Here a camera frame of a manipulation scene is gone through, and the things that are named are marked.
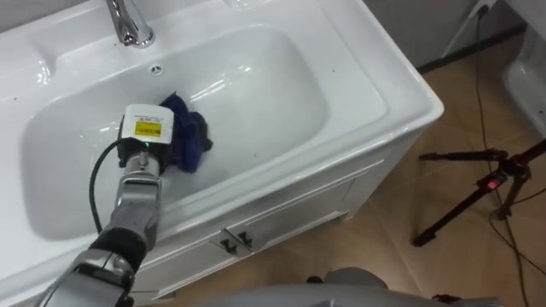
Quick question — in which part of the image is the white toilet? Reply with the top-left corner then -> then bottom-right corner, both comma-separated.
501,0 -> 546,138

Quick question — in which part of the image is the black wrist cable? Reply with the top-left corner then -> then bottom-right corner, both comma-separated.
88,138 -> 125,235

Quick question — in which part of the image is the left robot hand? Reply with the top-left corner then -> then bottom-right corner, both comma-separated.
116,103 -> 177,177

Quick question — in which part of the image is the robot body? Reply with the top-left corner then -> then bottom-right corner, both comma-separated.
194,283 -> 507,307

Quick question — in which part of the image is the white sink vanity cabinet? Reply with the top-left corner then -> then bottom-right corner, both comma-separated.
0,0 -> 445,307

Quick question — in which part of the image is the black camera tripod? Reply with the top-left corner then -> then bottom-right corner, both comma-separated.
411,138 -> 546,248

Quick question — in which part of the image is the black floor cable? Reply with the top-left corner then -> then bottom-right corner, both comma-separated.
473,3 -> 546,307

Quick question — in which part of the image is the dark blue cloth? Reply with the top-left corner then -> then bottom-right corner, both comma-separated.
159,91 -> 214,174

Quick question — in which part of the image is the chrome faucet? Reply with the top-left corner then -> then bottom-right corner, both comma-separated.
105,0 -> 156,49

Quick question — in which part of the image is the white pipe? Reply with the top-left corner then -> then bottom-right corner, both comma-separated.
441,0 -> 491,58

